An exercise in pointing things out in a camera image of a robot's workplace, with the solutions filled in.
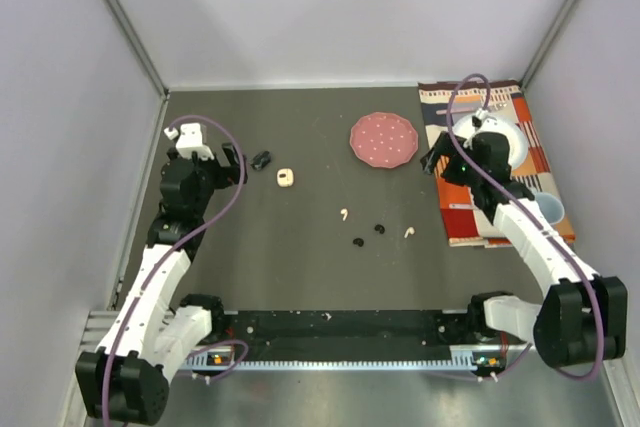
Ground black earbud charging case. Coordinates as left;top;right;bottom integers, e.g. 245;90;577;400
250;150;272;172

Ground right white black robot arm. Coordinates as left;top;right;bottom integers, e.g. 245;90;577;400
420;132;628;368

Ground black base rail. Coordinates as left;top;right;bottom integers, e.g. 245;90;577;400
223;310;476;362

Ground patterned orange cloth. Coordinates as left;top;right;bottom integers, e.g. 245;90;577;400
418;80;575;248

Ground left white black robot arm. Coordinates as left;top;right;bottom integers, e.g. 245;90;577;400
75;142;247;426

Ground cream earbud charging case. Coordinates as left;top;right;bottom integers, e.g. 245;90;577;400
276;168;295;188

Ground pink dotted plate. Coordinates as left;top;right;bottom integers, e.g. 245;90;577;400
349;112;419;169

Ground white paper plate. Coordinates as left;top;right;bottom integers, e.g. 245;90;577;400
453;114;528;169

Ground pink handled utensil lower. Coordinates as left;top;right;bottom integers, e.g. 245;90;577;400
448;203;476;210

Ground grey slotted cable duct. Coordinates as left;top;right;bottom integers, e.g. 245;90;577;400
179;347;506;375

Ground aluminium frame profile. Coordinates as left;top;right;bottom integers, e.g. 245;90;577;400
56;311;118;427

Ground light blue cup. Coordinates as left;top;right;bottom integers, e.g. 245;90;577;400
534;192;565;225

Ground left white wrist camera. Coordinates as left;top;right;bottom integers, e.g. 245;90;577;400
164;123;214;161

